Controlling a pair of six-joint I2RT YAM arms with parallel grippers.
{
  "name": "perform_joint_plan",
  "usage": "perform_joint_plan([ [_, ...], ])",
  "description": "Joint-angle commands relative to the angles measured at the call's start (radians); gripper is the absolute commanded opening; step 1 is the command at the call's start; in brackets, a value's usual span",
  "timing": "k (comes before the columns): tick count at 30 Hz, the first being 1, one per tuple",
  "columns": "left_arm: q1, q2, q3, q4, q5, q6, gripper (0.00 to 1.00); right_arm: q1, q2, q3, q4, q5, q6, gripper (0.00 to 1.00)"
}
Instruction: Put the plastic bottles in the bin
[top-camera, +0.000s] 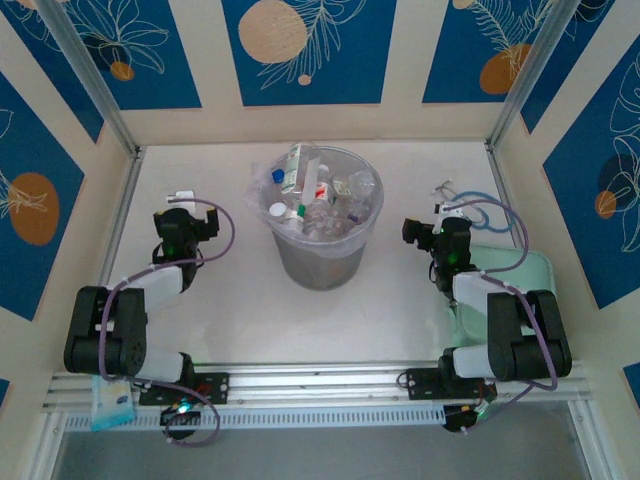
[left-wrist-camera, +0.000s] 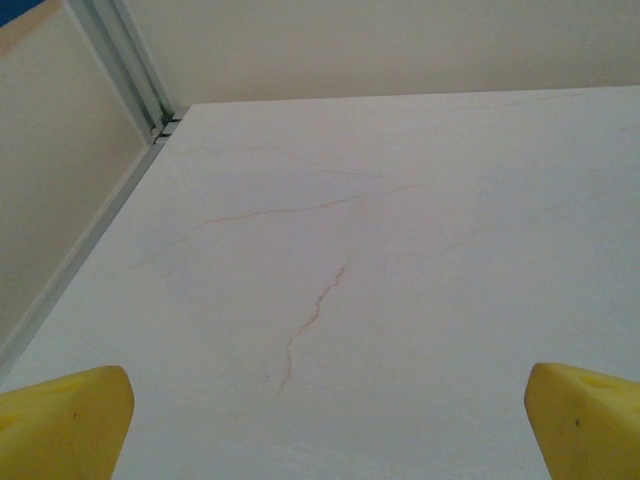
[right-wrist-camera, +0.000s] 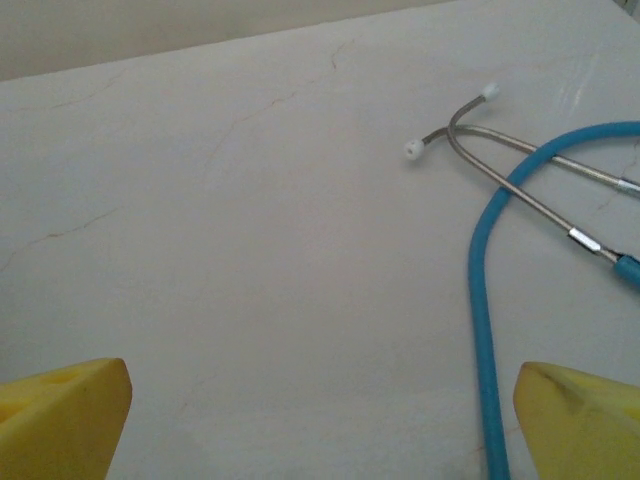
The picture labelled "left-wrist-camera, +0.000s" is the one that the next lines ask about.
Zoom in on aluminium frame post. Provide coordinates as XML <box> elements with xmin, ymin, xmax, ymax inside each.
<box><xmin>67</xmin><ymin>0</ymin><xmax>182</xmax><ymax>146</ymax></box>

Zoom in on aluminium table side rail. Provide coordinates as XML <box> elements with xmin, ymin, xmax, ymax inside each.
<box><xmin>0</xmin><ymin>142</ymin><xmax>174</xmax><ymax>381</ymax></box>

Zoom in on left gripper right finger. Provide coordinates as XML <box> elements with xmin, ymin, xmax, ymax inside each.
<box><xmin>524</xmin><ymin>361</ymin><xmax>640</xmax><ymax>480</ymax></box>

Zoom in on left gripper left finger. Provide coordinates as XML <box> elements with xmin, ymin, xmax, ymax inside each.
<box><xmin>0</xmin><ymin>364</ymin><xmax>135</xmax><ymax>480</ymax></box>

